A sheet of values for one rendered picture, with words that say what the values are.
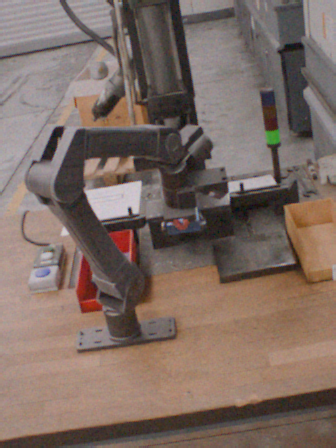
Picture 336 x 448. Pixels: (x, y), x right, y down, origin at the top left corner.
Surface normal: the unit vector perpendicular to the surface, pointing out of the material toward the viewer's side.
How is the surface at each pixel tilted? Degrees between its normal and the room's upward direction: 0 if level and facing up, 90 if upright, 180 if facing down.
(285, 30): 90
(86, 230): 91
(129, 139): 87
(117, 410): 0
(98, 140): 89
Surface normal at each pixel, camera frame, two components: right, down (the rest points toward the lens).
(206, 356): -0.18, -0.88
